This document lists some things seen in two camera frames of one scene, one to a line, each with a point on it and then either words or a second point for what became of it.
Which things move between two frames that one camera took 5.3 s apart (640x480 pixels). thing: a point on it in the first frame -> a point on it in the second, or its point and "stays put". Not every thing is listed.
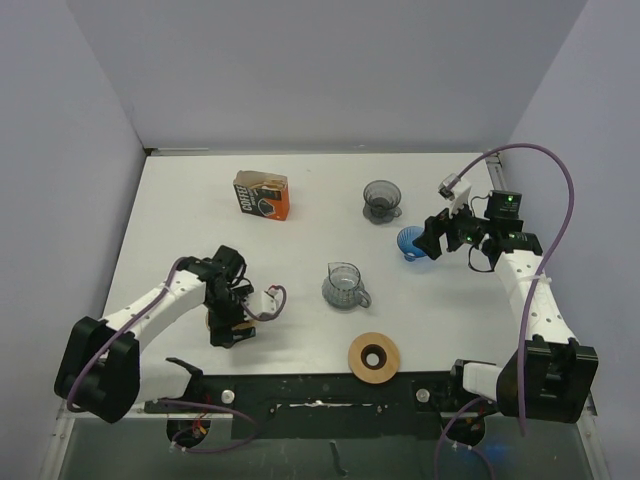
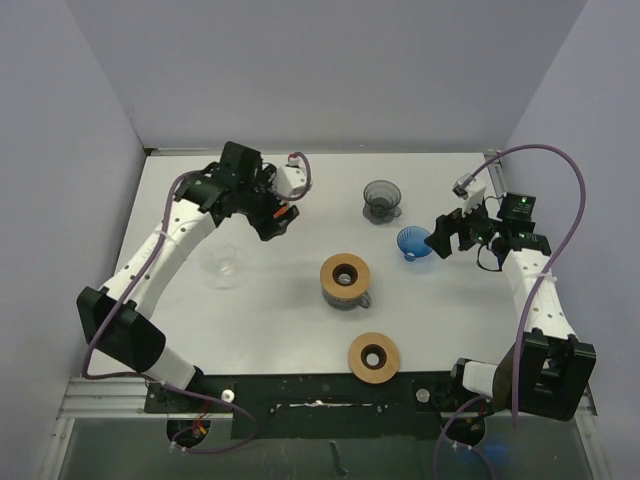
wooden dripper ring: (384, 347) stays put
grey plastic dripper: (381, 202) stays put
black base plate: (334, 406) stays put
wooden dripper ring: (245, 324) -> (334, 289)
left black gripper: (221, 332) -> (266, 224)
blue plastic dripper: (405, 243) stays put
